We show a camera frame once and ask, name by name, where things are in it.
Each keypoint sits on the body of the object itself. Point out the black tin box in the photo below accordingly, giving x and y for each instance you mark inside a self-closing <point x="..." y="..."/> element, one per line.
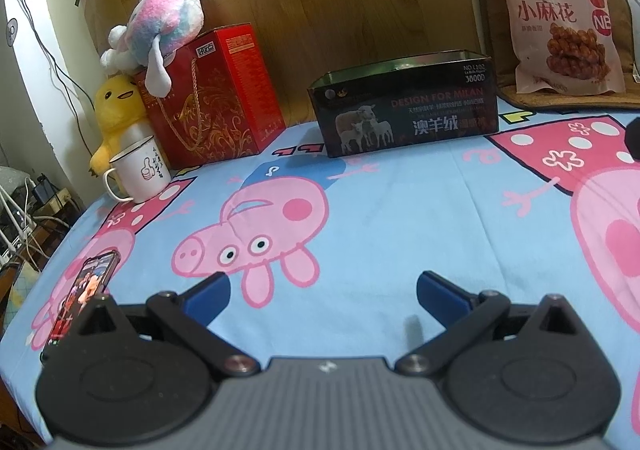
<point x="400" y="105"/>

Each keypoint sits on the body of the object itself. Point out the pink snack bag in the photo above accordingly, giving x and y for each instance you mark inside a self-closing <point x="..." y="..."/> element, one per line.
<point x="555" y="20"/>

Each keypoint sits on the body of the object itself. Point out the blue printed cartoon blanket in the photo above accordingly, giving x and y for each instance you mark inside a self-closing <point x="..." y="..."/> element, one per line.
<point x="400" y="210"/>

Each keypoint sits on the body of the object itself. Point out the white enamel mug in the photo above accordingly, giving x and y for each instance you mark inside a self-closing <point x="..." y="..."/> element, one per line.
<point x="145" y="170"/>

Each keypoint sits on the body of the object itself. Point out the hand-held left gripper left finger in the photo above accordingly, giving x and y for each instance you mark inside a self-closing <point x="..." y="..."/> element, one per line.
<point x="207" y="297"/>

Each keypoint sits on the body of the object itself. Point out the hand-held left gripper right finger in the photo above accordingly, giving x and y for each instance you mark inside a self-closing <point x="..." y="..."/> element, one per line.
<point x="442" y="297"/>

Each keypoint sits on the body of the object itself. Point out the pink and blue plush toy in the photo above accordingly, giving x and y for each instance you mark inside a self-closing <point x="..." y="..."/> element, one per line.
<point x="160" y="25"/>

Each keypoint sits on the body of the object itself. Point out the black power adapter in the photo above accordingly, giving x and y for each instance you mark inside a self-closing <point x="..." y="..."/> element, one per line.
<point x="44" y="190"/>

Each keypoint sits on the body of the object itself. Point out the black smartphone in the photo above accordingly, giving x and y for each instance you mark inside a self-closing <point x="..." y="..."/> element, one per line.
<point x="87" y="280"/>

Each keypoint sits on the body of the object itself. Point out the yellow duck plush toy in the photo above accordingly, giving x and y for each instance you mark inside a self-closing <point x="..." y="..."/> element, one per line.
<point x="117" y="105"/>

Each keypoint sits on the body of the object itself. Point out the brown cushion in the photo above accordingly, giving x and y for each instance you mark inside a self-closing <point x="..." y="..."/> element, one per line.
<point x="620" y="5"/>

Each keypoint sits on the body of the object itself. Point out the red gift box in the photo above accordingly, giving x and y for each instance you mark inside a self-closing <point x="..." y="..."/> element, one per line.
<point x="225" y="95"/>

